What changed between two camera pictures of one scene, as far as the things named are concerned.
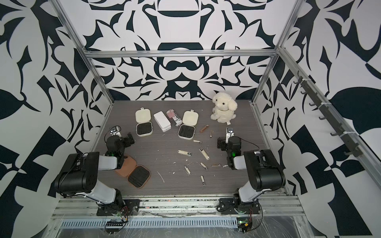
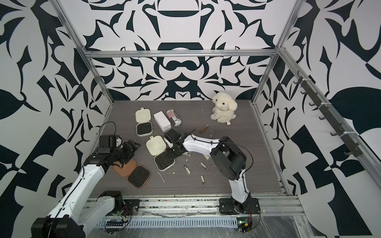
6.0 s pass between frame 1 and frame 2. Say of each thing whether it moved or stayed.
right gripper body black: moved
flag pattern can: stayed
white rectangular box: stayed
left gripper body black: moved
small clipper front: stayed
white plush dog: stayed
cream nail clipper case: moved
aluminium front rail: stayed
